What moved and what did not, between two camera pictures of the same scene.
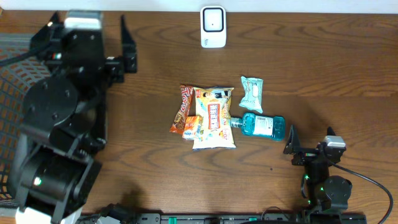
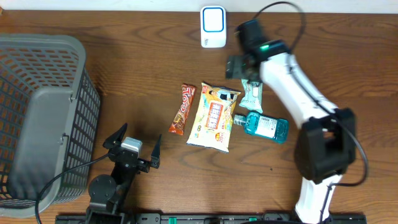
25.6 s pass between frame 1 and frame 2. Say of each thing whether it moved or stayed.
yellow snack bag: moved
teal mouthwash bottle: stayed
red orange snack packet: stayed
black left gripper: moved
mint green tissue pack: stayed
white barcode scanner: stayed
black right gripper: moved
